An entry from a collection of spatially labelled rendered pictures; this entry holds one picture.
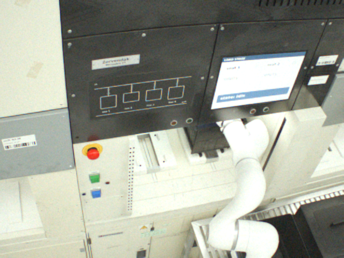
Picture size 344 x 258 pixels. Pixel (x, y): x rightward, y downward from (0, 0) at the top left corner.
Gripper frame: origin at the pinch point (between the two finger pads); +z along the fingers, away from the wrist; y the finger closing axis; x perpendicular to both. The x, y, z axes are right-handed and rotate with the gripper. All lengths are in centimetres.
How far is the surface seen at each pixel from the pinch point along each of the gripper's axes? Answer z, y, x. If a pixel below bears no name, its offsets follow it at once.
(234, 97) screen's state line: -30.6, -12.3, 32.4
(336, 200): -47, 51, -33
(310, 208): -47, 36, -33
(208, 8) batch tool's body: -30, -26, 66
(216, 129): -10.6, -2.0, -9.4
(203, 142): -10.0, -6.2, -17.4
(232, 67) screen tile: -31, -16, 45
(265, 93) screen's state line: -31.0, -1.2, 32.4
